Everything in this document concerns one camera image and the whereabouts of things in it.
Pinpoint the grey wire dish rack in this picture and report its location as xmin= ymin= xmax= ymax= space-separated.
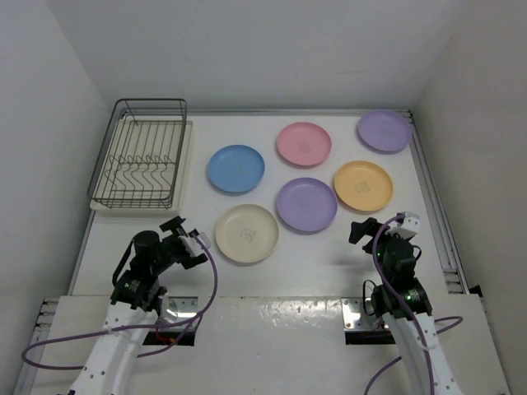
xmin=87 ymin=98 xmax=188 ymax=209

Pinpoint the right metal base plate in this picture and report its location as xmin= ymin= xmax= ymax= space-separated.
xmin=341 ymin=297 xmax=377 ymax=332

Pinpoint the blue plate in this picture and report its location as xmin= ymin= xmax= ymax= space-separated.
xmin=207 ymin=145 xmax=265 ymax=194

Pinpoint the orange plate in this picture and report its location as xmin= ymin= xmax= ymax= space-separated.
xmin=333 ymin=160 xmax=394 ymax=211

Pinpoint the pink plate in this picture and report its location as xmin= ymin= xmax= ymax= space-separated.
xmin=276 ymin=122 xmax=333 ymax=167

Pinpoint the metal base plate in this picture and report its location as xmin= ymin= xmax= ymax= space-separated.
xmin=160 ymin=296 xmax=198 ymax=323
xmin=341 ymin=297 xmax=377 ymax=332

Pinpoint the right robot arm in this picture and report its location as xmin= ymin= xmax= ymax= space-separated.
xmin=348 ymin=212 xmax=462 ymax=394

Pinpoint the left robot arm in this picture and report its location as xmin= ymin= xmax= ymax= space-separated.
xmin=68 ymin=216 xmax=212 ymax=394

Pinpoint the purple plate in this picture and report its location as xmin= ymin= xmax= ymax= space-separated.
xmin=357 ymin=109 xmax=412 ymax=154
xmin=276 ymin=177 xmax=338 ymax=233

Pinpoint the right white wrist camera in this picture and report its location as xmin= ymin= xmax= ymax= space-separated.
xmin=386 ymin=211 xmax=421 ymax=240

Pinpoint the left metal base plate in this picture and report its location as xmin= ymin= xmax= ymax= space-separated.
xmin=160 ymin=296 xmax=198 ymax=323

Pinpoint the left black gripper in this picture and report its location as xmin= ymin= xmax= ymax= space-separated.
xmin=151 ymin=216 xmax=206 ymax=274

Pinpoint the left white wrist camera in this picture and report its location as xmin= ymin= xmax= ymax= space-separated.
xmin=178 ymin=229 xmax=211 ymax=258

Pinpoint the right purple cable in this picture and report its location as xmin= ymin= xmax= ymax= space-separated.
xmin=364 ymin=211 xmax=464 ymax=395

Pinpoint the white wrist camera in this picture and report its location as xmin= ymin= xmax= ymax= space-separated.
xmin=386 ymin=211 xmax=421 ymax=240
xmin=178 ymin=229 xmax=211 ymax=258

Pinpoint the cream plate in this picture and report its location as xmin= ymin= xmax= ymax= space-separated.
xmin=215 ymin=204 xmax=279 ymax=265

